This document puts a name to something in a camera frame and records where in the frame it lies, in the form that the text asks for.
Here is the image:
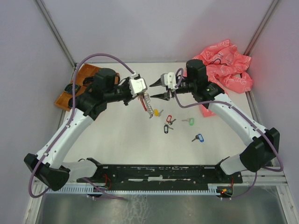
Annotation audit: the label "wooden compartment tray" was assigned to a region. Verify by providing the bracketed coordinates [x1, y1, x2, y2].
[54, 63, 121, 112]

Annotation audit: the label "white cable duct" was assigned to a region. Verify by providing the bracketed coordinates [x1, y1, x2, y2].
[44, 184, 222, 194]

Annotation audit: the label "key with blue tag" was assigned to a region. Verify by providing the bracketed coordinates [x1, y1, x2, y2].
[192, 133, 204, 142]

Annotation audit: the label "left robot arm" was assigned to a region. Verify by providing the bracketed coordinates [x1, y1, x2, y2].
[24, 68, 147, 191]

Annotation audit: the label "key with yellow tag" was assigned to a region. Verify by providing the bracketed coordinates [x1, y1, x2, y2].
[153, 109, 163, 117]

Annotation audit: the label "key with green tag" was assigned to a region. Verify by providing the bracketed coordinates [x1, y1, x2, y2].
[182, 118, 194, 126]

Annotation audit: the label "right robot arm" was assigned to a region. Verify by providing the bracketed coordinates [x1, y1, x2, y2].
[151, 59, 280, 182]

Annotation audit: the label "pink patterned cloth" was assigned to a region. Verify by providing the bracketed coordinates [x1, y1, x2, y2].
[183, 39, 254, 118]

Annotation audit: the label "black green coiled item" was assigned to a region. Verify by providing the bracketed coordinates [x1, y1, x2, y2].
[64, 83, 81, 95]

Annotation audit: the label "key with red tag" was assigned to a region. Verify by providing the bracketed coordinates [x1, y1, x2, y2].
[166, 115, 176, 126]

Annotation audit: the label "key with black tag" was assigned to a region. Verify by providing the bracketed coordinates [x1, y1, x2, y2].
[164, 124, 173, 134]

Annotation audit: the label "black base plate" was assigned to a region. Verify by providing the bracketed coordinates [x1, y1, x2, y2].
[89, 164, 243, 186]

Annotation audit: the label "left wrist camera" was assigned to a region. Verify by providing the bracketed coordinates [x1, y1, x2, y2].
[129, 73, 148, 97]

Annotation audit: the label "black coiled item in tray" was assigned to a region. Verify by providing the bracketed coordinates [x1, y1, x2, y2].
[82, 76, 94, 86]
[68, 97, 77, 111]

